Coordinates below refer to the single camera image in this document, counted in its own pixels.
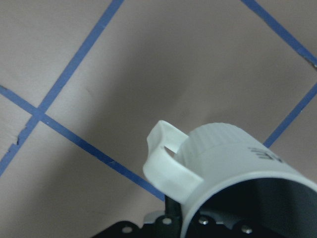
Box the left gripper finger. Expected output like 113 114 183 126
163 196 183 238

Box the white mug dark inside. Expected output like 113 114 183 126
143 120 317 238

